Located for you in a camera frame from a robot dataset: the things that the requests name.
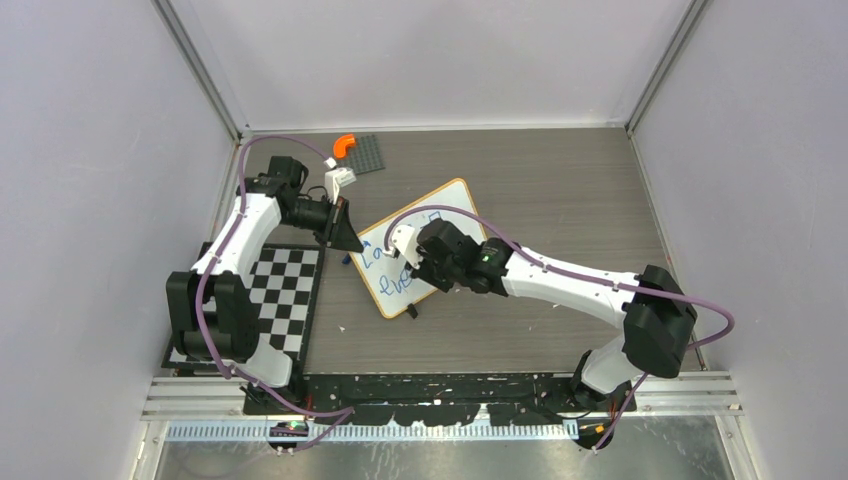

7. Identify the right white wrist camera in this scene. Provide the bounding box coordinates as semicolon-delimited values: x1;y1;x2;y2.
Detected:
388;225;421;270

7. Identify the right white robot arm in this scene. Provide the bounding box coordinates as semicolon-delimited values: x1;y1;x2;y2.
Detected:
389;219;697;411

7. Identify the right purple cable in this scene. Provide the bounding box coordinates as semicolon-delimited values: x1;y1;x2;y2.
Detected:
384;203;737;453

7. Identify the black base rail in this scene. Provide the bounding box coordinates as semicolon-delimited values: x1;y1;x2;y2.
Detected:
279;373;632;427

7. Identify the grey studded baseplate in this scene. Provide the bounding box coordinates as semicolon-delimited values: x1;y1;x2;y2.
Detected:
346;134;385;175

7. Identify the white slotted cable duct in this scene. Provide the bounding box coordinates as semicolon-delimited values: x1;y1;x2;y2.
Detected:
165;419;579;443

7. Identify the black white checkerboard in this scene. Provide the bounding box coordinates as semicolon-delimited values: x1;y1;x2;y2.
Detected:
162;244;325;372

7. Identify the purple cable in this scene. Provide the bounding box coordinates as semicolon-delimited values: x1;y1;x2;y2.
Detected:
384;203;737;453
195;135;359;453

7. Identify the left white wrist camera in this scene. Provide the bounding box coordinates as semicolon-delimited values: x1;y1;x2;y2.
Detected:
324;157;357;204

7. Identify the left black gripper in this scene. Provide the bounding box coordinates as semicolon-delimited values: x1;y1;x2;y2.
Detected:
282;194;364;252

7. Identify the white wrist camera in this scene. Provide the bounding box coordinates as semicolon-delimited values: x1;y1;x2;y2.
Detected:
388;225;421;270
324;157;357;204

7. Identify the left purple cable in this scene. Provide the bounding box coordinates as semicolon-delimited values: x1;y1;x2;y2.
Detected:
195;135;359;453

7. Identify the orange curved plastic piece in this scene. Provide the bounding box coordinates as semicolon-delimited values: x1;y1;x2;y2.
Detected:
333;133;357;160

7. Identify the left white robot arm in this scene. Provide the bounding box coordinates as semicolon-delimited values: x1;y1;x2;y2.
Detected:
165;156;364;414

